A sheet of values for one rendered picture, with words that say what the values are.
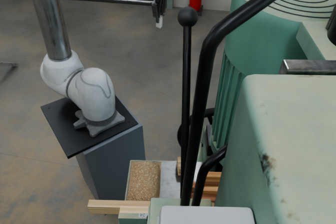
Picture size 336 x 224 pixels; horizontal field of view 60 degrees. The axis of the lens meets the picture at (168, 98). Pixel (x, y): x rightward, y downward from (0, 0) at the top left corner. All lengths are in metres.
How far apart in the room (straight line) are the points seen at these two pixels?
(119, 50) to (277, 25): 2.72
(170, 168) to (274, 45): 0.62
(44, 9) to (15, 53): 2.09
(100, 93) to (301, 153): 1.12
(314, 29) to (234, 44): 0.12
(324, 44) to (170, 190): 0.67
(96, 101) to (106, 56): 1.70
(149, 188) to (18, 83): 2.20
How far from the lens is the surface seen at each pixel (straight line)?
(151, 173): 0.86
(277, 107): 0.21
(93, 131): 1.39
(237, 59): 0.40
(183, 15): 0.50
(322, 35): 0.30
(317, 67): 0.26
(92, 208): 0.83
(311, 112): 0.21
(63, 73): 1.35
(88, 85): 1.25
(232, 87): 0.44
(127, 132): 1.40
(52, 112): 1.54
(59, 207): 1.96
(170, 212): 0.20
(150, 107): 2.35
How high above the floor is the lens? 1.66
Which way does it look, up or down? 43 degrees down
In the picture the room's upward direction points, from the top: straight up
